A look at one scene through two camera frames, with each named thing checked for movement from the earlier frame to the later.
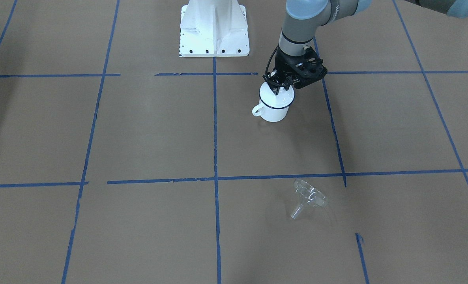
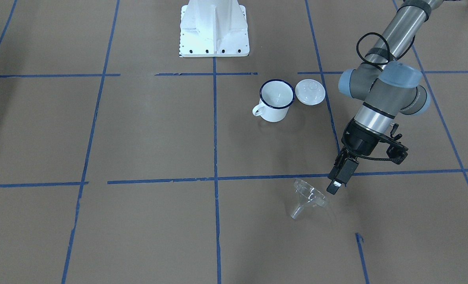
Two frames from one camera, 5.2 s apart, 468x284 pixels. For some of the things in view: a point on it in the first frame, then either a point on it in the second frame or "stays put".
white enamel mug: x=272 y=107 stays put
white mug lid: x=283 y=98 → x=310 y=92
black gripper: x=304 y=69 → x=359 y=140
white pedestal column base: x=213 y=28 stays put
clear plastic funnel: x=307 y=193 stays put
